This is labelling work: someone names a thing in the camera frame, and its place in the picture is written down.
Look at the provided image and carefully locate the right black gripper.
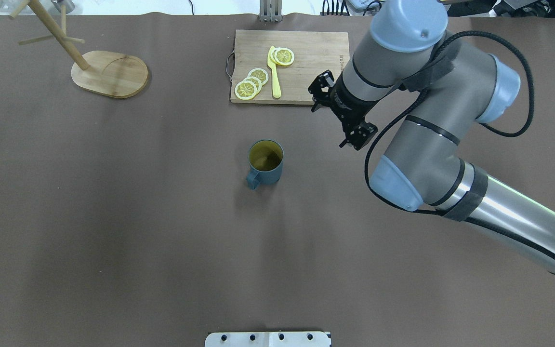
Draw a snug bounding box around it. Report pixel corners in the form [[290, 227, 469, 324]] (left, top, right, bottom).
[[308, 70, 378, 151]]

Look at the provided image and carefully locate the dark teal mug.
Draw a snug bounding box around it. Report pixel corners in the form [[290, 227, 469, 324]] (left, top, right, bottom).
[[245, 140, 284, 190]]

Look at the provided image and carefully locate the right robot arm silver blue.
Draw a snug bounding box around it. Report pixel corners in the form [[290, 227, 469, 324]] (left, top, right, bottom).
[[308, 0, 555, 275]]

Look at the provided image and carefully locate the small steel cup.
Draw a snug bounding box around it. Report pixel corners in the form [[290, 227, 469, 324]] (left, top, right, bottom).
[[51, 0, 76, 14]]

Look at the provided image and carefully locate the wooden cup storage rack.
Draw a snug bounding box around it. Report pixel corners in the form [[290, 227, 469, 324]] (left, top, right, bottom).
[[8, 0, 150, 99]]

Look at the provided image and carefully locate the yellow plastic knife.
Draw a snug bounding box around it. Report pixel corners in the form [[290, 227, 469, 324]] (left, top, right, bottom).
[[266, 46, 282, 99]]

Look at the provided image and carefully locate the wooden cutting board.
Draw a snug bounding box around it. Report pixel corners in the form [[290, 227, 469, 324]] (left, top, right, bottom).
[[230, 29, 350, 106]]

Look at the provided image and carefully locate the lemon slice by knife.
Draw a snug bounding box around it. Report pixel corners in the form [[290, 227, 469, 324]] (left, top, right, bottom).
[[271, 47, 295, 66]]

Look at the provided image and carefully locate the lemon slice middle of row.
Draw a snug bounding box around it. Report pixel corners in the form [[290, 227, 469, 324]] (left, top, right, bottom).
[[244, 76, 263, 93]]

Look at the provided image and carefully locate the lemon slice end of row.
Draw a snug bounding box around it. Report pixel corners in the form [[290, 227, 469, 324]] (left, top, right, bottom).
[[234, 80, 258, 100]]

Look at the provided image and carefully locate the aluminium frame post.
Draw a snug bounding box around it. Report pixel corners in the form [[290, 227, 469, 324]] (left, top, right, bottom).
[[259, 0, 283, 23]]

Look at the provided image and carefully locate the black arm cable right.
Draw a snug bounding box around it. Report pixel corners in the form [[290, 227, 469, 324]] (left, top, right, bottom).
[[364, 30, 555, 275]]

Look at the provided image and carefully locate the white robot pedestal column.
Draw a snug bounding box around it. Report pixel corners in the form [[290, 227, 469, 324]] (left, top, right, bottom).
[[204, 331, 332, 347]]

